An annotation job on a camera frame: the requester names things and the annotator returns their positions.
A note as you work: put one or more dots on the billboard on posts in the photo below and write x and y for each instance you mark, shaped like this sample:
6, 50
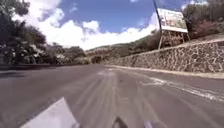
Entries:
171, 20

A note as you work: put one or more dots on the distant hillside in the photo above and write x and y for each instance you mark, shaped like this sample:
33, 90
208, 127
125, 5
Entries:
113, 51

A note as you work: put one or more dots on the grey asphalt road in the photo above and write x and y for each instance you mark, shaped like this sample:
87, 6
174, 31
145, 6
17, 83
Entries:
100, 96

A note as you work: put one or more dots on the low dark roadside wall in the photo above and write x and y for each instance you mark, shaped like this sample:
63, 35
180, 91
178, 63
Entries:
30, 66

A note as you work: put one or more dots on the row of trees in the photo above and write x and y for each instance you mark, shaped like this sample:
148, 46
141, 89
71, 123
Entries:
20, 43

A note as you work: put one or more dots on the dark pole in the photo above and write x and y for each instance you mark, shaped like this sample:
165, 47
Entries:
157, 15

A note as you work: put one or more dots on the bushes above stone wall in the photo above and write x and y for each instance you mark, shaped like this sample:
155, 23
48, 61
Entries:
206, 18

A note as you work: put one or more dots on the worn white painted line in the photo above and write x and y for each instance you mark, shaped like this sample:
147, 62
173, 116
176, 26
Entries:
190, 89

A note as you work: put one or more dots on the pale roadside verge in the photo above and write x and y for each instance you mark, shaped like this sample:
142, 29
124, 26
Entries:
186, 72

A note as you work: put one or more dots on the rough stone retaining wall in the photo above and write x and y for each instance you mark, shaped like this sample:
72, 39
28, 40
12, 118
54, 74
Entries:
186, 58

